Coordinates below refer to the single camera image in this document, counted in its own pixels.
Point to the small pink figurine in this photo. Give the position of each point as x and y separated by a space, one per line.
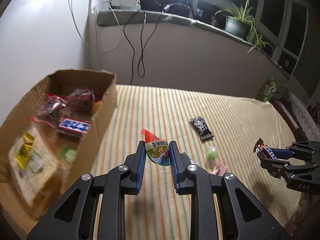
214 22

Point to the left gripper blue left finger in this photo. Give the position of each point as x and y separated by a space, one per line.
94 201

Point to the snickers bar brown wrapper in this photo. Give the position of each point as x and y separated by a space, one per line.
263 151

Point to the black candy wrapper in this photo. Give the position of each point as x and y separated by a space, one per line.
201 127

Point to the small green candy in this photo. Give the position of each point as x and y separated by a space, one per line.
211 152

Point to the red clear bag dark snack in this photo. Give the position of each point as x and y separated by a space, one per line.
81 99

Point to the red green triangular snack packet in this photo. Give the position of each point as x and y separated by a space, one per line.
157 149

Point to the small red clear nut bag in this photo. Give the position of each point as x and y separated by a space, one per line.
50 111

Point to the striped yellow table cloth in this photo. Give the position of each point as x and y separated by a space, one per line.
158 212

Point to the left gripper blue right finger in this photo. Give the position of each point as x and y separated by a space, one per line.
221 202

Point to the white power strip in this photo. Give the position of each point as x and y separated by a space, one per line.
126 4

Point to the potted spider plant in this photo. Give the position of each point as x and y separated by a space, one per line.
241 23

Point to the packaged sliced bread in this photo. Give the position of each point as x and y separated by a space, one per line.
36 172

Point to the snickers bar blue label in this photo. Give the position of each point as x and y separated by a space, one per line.
73 127

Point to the green clear mint candy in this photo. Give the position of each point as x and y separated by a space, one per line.
67 154

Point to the green snack bag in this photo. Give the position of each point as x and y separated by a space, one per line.
268 90

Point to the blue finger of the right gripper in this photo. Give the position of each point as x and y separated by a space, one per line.
287 152
280 168

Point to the small pink candy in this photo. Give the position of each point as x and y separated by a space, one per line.
220 168

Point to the brown cardboard box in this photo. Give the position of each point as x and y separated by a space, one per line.
48 140

